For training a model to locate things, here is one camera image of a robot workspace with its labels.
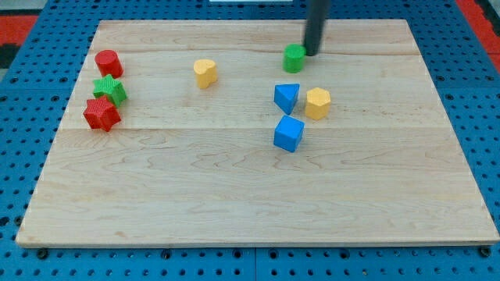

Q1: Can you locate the red star block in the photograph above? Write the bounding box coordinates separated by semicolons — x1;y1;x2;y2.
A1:
83;95;121;132

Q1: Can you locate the green cylinder block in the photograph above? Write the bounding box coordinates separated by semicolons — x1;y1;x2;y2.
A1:
282;44;305;73

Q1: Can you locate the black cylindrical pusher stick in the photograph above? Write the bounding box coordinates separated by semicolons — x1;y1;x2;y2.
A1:
303;0;331;56

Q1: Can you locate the wooden board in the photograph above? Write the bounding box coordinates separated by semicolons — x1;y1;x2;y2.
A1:
16;20;499;248

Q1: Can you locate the blue triangle block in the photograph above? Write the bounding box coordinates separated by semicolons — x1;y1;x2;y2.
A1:
273;84;300;115

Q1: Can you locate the green star block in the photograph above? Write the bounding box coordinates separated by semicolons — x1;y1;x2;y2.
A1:
93;74;127;108

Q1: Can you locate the blue cube block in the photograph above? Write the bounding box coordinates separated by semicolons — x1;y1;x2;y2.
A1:
273;116;305;152

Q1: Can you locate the yellow heart block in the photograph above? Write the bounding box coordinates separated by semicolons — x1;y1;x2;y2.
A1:
193;59;218;89

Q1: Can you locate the yellow hexagon block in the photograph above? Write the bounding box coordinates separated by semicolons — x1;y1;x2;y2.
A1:
305;87;331;120

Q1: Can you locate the red cylinder block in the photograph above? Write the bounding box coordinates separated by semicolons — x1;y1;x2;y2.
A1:
95;49;123;78

